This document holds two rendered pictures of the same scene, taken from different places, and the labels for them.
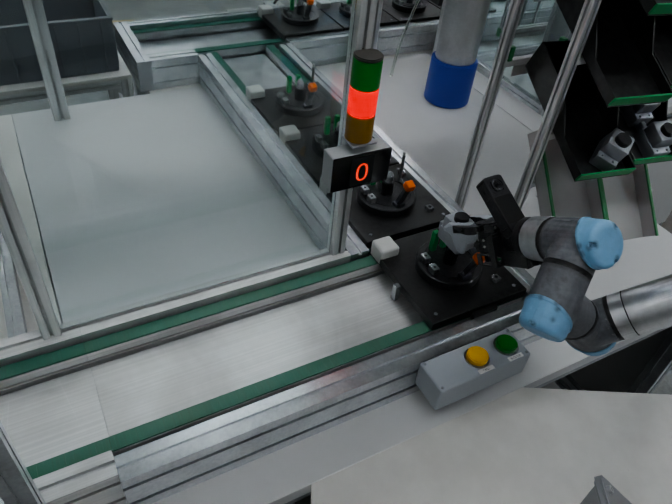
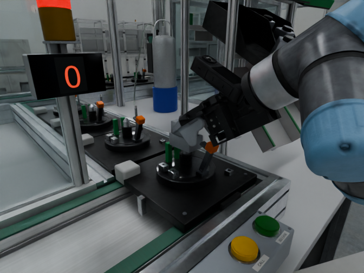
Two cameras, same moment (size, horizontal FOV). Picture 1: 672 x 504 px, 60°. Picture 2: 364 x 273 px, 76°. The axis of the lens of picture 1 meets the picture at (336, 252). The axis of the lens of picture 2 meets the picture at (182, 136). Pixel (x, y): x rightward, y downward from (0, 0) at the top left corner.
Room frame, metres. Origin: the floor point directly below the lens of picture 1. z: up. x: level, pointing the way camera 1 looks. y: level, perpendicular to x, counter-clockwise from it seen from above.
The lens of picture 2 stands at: (0.45, -0.14, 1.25)
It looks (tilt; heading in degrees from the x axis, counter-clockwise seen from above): 21 degrees down; 349
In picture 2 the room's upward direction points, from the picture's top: straight up
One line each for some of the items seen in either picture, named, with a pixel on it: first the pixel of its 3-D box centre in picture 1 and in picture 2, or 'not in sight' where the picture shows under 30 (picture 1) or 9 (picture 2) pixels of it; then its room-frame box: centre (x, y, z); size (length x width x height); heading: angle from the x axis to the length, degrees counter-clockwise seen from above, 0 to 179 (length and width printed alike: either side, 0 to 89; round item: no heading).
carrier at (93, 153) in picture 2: (387, 184); (127, 130); (1.14, -0.10, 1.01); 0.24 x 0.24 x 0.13; 32
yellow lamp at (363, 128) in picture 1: (359, 125); (58, 25); (0.92, -0.02, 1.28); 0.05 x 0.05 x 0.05
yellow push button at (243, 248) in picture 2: (476, 357); (244, 249); (0.70, -0.28, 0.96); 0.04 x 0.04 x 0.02
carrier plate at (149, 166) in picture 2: (446, 270); (185, 176); (0.92, -0.24, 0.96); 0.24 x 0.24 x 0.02; 32
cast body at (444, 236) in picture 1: (455, 226); (182, 130); (0.93, -0.23, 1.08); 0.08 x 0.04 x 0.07; 32
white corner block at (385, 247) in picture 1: (384, 250); (127, 172); (0.96, -0.10, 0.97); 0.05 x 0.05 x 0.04; 32
